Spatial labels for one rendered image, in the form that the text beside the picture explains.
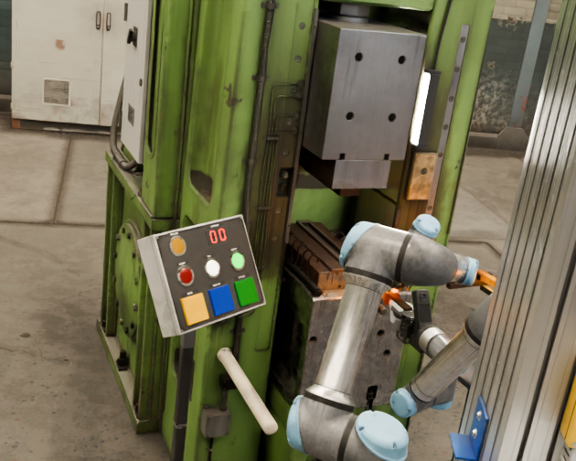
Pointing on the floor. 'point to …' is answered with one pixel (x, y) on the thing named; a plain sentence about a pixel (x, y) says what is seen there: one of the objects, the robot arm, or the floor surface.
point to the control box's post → (183, 394)
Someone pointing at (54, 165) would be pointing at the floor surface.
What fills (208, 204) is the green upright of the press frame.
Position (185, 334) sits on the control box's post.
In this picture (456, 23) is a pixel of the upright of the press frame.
